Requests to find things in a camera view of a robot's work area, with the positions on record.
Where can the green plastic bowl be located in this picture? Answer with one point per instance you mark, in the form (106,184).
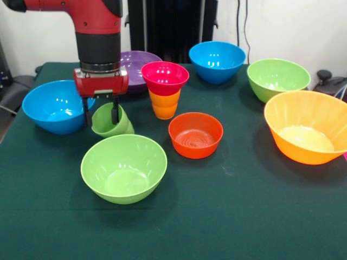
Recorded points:
(277,77)
(123,173)

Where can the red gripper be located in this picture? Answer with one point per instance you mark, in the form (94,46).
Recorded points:
(103,85)

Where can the purple plastic bowl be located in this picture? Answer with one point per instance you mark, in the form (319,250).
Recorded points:
(138,67)

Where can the pink plastic bowl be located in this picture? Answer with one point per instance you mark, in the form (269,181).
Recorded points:
(165,78)

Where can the orange plastic cup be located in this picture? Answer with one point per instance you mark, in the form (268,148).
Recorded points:
(165,108)

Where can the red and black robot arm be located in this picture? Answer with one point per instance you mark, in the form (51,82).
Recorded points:
(97,27)

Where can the large orange plastic bowl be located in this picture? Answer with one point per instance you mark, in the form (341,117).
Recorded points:
(306,130)

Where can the dark green table cloth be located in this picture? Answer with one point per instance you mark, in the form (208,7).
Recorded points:
(173,233)

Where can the red-orange plastic bowl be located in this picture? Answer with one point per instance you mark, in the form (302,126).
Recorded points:
(195,149)

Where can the blue plastic bowl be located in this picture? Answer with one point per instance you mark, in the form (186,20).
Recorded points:
(217,62)
(54,113)

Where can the green plastic cup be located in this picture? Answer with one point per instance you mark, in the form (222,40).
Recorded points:
(103,122)

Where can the dark grey chair base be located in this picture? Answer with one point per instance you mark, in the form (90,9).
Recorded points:
(329,84)
(16,89)

